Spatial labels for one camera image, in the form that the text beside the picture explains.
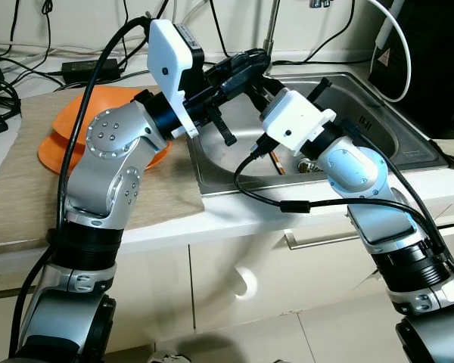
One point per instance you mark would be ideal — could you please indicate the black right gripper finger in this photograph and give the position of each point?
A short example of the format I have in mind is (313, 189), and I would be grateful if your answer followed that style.
(320, 88)
(265, 87)

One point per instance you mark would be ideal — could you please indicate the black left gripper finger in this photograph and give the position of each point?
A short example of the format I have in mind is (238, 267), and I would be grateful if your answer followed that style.
(238, 83)
(250, 60)

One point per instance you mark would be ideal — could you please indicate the orange plastic bowl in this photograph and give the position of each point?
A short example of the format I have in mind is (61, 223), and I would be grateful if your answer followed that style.
(60, 127)
(49, 155)

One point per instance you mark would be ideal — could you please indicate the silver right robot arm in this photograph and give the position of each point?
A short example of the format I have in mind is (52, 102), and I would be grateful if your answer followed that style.
(356, 174)

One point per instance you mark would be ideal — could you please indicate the steel faucet pipe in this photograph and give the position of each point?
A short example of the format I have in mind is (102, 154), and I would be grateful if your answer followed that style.
(272, 30)

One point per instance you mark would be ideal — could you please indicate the sink drain strainer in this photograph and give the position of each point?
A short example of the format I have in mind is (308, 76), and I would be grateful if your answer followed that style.
(310, 164)

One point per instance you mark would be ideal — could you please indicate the chrome water valve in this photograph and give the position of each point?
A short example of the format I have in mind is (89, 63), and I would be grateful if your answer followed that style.
(321, 3)

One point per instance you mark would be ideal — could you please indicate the stainless steel sink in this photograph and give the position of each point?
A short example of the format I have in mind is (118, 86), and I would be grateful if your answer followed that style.
(408, 144)

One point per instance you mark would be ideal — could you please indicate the black appliance with warning label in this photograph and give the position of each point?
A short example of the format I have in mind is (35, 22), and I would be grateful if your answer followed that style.
(431, 68)

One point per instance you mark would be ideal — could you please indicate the black power adapter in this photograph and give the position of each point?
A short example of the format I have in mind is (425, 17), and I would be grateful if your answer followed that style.
(91, 69)

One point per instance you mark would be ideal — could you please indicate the cream cabinet door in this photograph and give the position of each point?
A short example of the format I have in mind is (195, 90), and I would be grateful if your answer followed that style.
(287, 280)
(159, 287)

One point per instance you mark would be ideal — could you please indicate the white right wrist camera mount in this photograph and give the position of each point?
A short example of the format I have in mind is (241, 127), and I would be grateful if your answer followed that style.
(299, 121)

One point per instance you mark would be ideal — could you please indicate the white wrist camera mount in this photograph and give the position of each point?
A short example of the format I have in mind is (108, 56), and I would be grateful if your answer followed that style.
(170, 68)
(299, 121)

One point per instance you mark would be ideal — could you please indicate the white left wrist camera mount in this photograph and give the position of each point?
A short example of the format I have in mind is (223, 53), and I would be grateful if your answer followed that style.
(170, 68)

